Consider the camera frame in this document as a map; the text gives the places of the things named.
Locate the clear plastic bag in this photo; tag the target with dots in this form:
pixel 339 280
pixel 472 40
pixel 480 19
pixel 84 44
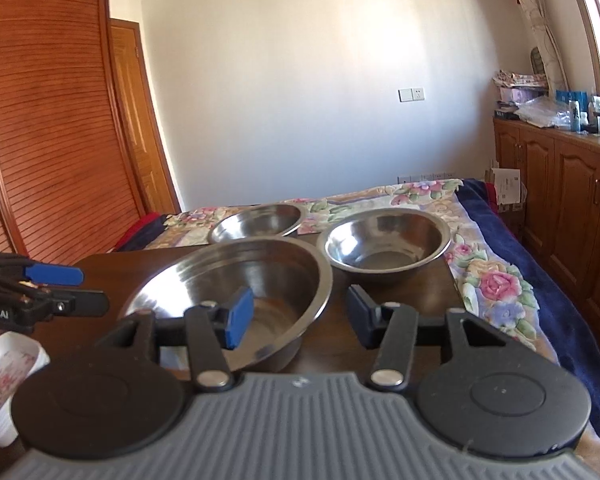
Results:
pixel 545 112

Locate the row of low wall sockets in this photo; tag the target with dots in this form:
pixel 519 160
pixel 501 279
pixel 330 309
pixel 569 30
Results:
pixel 425 177

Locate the lavender box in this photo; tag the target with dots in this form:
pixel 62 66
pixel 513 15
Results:
pixel 522 96

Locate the white wall socket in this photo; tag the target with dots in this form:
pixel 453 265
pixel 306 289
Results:
pixel 418 94

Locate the wooden louvered wardrobe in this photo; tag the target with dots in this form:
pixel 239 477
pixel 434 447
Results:
pixel 45 125

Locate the white wall switch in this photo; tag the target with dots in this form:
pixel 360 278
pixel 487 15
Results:
pixel 405 94

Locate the dark woven hand fan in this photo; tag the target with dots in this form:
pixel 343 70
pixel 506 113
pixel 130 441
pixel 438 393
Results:
pixel 537 61

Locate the patterned beige curtain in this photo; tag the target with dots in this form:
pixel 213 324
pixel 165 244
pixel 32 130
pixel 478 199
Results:
pixel 535 15

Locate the dark books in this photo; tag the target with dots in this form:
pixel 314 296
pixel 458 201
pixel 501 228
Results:
pixel 506 111

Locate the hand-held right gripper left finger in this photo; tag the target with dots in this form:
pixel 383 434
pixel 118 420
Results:
pixel 240 317

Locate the wooden door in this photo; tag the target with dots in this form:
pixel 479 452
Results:
pixel 140 120

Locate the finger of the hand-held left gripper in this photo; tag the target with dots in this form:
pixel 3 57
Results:
pixel 80 302
pixel 55 275

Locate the large steel bowl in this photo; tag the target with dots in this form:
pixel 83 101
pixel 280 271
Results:
pixel 280 280

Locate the floral bedspread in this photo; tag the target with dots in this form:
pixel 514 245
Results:
pixel 480 270

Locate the row of toiletry bottles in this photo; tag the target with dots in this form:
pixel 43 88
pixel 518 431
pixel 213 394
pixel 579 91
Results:
pixel 592 110

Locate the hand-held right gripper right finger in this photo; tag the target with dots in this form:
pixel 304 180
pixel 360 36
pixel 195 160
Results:
pixel 362 317

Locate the pile of printed papers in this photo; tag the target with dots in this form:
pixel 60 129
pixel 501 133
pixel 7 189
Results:
pixel 520 79

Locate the white paper box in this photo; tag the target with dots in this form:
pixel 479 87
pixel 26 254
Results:
pixel 507 185

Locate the wooden cabinet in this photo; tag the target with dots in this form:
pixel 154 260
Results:
pixel 570 200

